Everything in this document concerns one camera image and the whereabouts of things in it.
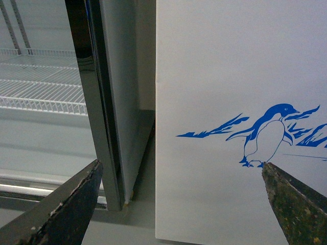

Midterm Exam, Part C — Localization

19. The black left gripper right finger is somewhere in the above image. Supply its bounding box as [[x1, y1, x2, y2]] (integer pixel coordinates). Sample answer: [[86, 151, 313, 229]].
[[262, 162, 326, 244]]

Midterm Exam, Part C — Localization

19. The white blue chest freezer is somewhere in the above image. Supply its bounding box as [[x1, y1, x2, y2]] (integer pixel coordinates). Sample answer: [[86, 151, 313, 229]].
[[155, 1, 326, 244]]

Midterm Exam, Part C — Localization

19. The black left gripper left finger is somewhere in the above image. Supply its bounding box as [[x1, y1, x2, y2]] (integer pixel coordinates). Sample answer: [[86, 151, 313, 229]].
[[1, 160, 103, 244]]

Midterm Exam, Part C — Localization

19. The white wire fridge shelf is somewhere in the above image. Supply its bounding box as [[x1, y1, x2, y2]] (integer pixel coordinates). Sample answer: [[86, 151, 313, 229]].
[[1, 48, 87, 116]]

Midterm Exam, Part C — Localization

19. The upright display fridge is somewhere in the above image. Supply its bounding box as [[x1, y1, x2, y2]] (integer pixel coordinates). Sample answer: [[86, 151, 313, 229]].
[[1, 1, 156, 211]]

